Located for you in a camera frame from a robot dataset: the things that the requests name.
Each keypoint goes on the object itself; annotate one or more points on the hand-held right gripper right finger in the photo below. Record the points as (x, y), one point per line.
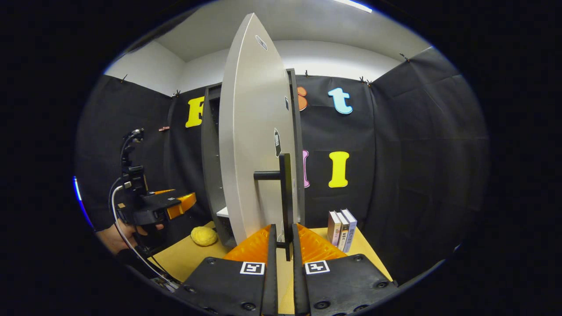
(299, 285)

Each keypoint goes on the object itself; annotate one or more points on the black backdrop cloth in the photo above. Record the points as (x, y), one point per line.
(417, 166)

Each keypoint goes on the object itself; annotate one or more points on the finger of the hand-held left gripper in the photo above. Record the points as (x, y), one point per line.
(160, 199)
(180, 208)

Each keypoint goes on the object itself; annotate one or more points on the white spine book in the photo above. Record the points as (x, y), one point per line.
(343, 231)

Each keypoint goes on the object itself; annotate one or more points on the white cabinet shelf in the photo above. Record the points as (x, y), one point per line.
(222, 212)

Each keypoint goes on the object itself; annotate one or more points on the dark grey cabinet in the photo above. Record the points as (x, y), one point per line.
(210, 153)

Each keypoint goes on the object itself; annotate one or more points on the lilac cover book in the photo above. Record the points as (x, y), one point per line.
(351, 228)

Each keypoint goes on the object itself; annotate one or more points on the yellow bumpy fruit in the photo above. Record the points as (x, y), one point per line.
(204, 236)

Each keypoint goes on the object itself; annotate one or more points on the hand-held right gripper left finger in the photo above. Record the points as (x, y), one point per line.
(271, 281)

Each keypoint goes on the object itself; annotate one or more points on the beige cabinet door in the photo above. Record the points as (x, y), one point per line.
(250, 131)

